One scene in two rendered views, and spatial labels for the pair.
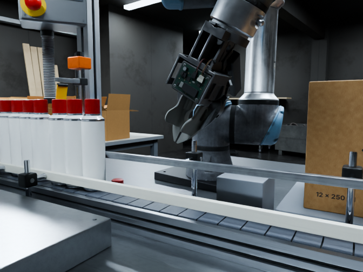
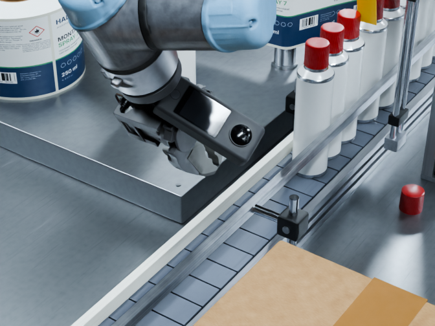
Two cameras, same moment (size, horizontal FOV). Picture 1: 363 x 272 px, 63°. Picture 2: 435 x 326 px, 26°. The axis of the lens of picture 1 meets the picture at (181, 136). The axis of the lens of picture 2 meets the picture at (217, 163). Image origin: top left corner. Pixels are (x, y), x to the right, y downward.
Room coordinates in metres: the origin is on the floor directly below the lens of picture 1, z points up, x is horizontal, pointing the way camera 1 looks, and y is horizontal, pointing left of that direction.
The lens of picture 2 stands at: (0.61, -0.93, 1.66)
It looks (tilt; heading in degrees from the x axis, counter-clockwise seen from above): 34 degrees down; 94
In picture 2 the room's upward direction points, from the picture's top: straight up
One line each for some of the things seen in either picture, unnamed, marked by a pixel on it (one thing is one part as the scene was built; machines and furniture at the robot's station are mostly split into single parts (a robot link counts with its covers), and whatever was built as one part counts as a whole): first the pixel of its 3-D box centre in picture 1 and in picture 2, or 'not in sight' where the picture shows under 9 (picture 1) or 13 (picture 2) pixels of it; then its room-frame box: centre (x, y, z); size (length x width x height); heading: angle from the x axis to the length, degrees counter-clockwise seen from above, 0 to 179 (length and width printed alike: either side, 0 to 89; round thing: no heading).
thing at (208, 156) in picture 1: (210, 158); not in sight; (0.93, -0.09, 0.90); 0.15 x 0.15 x 0.10
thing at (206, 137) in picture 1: (213, 122); not in sight; (0.92, -0.10, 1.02); 0.13 x 0.12 x 0.14; 76
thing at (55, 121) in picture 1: (60, 141); (344, 76); (0.72, 0.29, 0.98); 0.05 x 0.05 x 0.20
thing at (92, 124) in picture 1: (93, 144); (313, 108); (0.67, 0.20, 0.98); 0.05 x 0.05 x 0.20
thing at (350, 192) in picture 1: (350, 203); not in sight; (0.47, -0.28, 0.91); 0.07 x 0.03 x 0.17; 149
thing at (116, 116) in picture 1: (103, 116); not in sight; (2.57, 0.67, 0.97); 0.51 x 0.42 x 0.37; 148
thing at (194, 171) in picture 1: (189, 179); (276, 244); (0.63, -0.02, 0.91); 0.07 x 0.03 x 0.17; 149
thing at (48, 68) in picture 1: (48, 67); not in sight; (0.90, 0.39, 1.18); 0.04 x 0.04 x 0.21
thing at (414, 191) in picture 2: (117, 184); (412, 198); (0.82, 0.18, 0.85); 0.03 x 0.03 x 0.03
